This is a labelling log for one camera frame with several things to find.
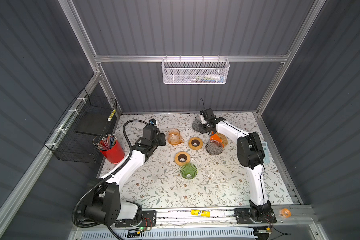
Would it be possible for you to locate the grey glass dripper cone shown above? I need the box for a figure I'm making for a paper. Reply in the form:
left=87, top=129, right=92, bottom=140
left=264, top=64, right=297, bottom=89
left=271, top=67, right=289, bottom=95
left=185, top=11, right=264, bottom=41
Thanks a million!
left=205, top=140, right=224, bottom=156

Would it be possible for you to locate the wooden dripper ring base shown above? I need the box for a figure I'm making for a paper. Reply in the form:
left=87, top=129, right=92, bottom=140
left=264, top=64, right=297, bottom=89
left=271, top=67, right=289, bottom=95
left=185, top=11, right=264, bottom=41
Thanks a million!
left=189, top=137, right=203, bottom=151

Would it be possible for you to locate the clear grey glass carafe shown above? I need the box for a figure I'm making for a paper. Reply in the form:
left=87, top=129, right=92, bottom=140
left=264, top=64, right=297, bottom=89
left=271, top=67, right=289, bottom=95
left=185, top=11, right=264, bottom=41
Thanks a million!
left=192, top=115, right=203, bottom=133

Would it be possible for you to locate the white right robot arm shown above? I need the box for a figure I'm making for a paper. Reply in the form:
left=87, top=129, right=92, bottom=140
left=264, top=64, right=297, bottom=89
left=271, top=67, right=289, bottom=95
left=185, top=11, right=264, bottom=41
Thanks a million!
left=200, top=109, right=277, bottom=224

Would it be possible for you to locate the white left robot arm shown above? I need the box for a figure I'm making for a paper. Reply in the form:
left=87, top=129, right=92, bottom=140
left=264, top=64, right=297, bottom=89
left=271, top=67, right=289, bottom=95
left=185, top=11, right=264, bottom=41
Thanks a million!
left=72, top=119, right=166, bottom=228

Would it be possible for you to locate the orange coffee filter pack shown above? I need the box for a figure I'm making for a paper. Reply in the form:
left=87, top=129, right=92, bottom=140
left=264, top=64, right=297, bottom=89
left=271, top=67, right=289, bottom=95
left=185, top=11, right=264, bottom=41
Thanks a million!
left=210, top=133, right=229, bottom=147

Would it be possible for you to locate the green glass dripper cone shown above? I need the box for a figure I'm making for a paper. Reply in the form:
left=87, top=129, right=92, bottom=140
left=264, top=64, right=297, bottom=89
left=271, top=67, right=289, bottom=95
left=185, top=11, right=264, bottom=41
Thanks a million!
left=180, top=163, right=198, bottom=180

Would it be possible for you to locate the amber glass carafe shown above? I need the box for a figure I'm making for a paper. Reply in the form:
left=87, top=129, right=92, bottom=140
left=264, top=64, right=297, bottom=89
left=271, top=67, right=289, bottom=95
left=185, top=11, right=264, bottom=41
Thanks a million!
left=167, top=129, right=184, bottom=146

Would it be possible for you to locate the red pencil cup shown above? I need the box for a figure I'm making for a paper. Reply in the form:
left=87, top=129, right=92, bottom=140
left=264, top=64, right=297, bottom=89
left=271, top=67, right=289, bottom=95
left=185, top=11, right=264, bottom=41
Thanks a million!
left=97, top=135, right=125, bottom=164

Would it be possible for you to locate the yellow marker in basket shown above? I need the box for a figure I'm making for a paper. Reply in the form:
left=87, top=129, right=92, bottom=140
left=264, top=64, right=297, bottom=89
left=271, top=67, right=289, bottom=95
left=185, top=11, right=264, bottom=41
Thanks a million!
left=108, top=109, right=116, bottom=122

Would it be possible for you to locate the light blue calculator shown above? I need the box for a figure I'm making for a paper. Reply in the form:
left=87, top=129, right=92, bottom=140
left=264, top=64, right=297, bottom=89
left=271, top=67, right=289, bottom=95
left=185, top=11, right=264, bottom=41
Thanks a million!
left=261, top=141, right=270, bottom=164

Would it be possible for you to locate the orange tape roll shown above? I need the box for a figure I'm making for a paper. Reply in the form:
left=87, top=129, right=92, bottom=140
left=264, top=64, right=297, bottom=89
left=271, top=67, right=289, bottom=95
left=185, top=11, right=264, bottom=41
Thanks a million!
left=280, top=208, right=292, bottom=218

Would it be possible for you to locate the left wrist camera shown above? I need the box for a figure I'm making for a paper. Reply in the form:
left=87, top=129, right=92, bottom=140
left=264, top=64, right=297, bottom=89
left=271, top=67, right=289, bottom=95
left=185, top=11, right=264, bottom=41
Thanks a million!
left=149, top=119, right=158, bottom=126

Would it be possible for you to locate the white mesh wall basket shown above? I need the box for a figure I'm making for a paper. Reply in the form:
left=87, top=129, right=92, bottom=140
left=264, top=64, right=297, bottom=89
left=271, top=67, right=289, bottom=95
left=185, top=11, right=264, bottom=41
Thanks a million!
left=161, top=57, right=230, bottom=85

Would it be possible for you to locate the black wire wall basket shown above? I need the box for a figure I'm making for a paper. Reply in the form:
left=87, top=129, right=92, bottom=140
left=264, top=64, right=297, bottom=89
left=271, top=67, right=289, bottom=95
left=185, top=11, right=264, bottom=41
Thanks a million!
left=45, top=89, right=118, bottom=164

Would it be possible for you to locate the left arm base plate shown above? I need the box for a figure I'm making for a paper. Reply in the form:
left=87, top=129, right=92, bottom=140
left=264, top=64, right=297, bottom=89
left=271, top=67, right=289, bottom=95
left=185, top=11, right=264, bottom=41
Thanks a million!
left=115, top=210, right=157, bottom=228

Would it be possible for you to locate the yellow marker on rail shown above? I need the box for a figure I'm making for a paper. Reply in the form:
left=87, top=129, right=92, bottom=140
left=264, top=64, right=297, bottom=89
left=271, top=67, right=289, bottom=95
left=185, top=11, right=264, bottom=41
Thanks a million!
left=191, top=209, right=211, bottom=218

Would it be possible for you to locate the white slotted cable duct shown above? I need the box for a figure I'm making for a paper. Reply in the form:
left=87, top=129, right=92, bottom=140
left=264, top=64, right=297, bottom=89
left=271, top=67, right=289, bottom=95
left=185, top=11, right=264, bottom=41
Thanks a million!
left=79, top=227, right=257, bottom=240

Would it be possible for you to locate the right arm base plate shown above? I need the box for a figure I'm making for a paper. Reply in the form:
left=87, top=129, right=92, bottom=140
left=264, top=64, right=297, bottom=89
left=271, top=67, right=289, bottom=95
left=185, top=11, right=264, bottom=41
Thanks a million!
left=234, top=207, right=277, bottom=225

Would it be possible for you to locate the black corrugated cable conduit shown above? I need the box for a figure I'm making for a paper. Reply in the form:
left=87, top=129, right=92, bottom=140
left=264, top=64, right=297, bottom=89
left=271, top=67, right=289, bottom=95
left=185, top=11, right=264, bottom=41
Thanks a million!
left=71, top=119, right=151, bottom=229

